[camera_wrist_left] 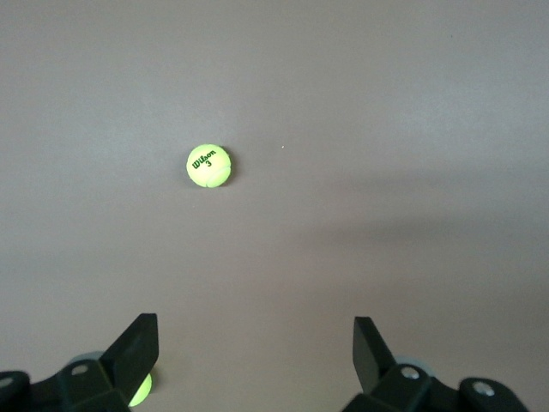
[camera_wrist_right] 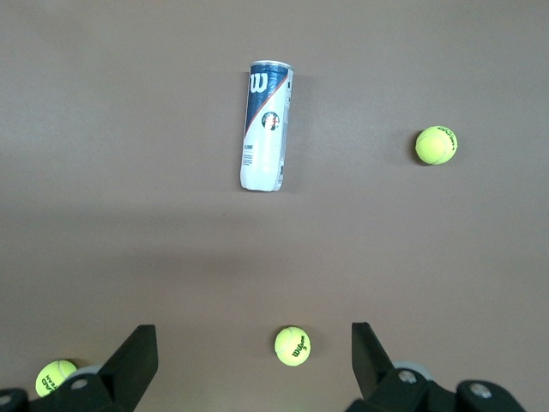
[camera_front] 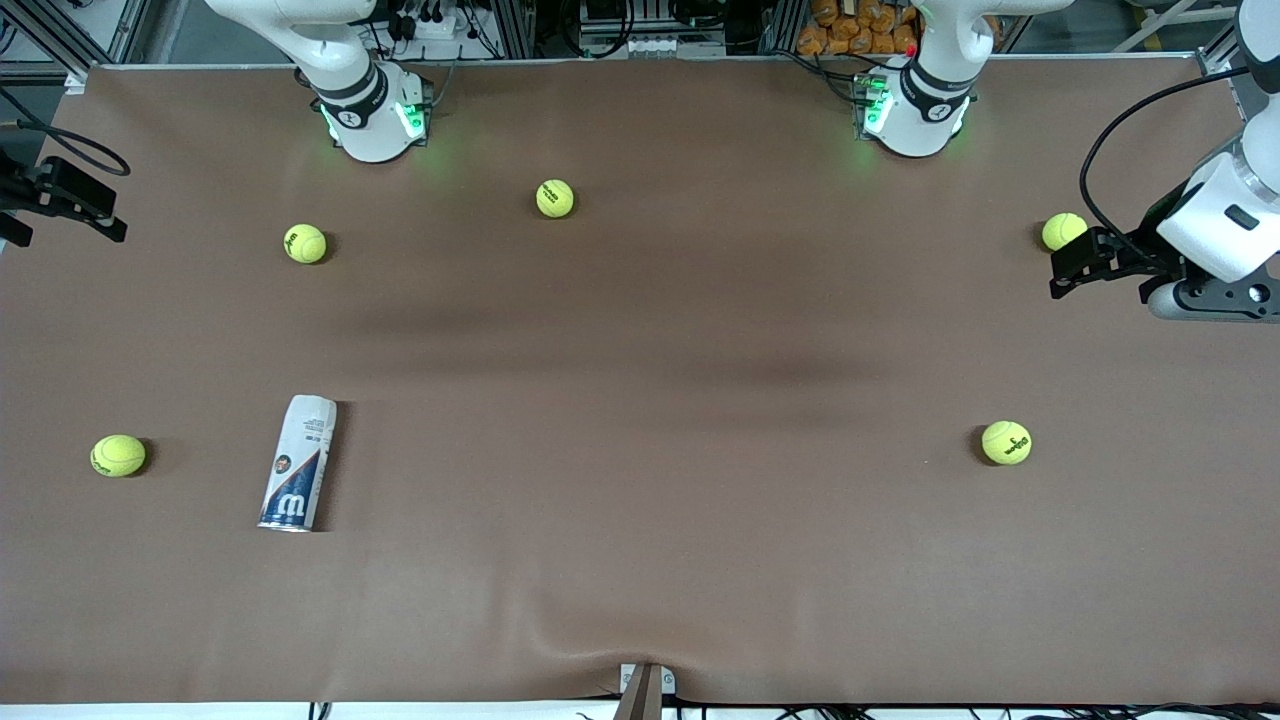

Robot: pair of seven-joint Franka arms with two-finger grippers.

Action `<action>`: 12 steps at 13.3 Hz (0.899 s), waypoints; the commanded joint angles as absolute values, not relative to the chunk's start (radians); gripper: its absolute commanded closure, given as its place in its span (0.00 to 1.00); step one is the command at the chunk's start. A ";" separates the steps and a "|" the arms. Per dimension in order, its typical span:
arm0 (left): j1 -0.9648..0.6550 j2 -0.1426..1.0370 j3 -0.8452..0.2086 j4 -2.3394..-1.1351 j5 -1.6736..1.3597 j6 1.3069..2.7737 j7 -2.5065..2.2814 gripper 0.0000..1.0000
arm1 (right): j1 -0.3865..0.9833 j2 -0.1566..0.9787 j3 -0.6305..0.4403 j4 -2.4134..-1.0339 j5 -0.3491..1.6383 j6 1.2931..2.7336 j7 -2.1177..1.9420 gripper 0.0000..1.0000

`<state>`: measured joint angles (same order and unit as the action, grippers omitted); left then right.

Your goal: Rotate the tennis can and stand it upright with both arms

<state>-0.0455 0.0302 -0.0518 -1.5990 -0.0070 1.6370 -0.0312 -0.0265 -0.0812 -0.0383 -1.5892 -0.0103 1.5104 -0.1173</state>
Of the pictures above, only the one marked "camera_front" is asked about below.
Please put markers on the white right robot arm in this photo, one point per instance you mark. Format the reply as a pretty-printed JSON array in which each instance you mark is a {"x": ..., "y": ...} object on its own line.
[{"x": 365, "y": 120}]

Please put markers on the metal mount bracket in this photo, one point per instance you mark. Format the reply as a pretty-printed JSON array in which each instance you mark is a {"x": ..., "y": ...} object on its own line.
[{"x": 645, "y": 690}]

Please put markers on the yellow tennis ball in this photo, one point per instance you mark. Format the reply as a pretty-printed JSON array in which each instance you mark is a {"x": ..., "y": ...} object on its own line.
[
  {"x": 118, "y": 455},
  {"x": 1062, "y": 228},
  {"x": 1006, "y": 442},
  {"x": 555, "y": 198},
  {"x": 305, "y": 243}
]

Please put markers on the white power strip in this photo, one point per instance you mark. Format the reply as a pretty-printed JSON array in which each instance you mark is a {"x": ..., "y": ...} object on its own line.
[{"x": 430, "y": 25}]

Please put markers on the aluminium frame post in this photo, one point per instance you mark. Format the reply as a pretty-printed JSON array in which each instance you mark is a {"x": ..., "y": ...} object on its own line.
[
  {"x": 1222, "y": 45},
  {"x": 60, "y": 35}
]

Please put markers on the brown table mat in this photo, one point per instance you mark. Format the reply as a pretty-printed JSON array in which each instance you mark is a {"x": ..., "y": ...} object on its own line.
[{"x": 640, "y": 500}]

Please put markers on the white blue tennis ball can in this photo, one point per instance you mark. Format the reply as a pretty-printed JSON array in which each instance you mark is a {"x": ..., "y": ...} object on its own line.
[{"x": 298, "y": 470}]

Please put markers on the orange packets pile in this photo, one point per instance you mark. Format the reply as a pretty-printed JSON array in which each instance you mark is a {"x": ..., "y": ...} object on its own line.
[{"x": 860, "y": 28}]

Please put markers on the white terminal block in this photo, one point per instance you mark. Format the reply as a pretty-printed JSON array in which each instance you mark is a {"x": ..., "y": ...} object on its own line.
[{"x": 650, "y": 46}]

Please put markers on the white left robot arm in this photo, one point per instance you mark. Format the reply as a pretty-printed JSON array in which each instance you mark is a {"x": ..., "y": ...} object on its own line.
[{"x": 940, "y": 100}]

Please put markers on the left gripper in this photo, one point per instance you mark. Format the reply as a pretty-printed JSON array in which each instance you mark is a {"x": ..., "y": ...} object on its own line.
[{"x": 1152, "y": 241}]

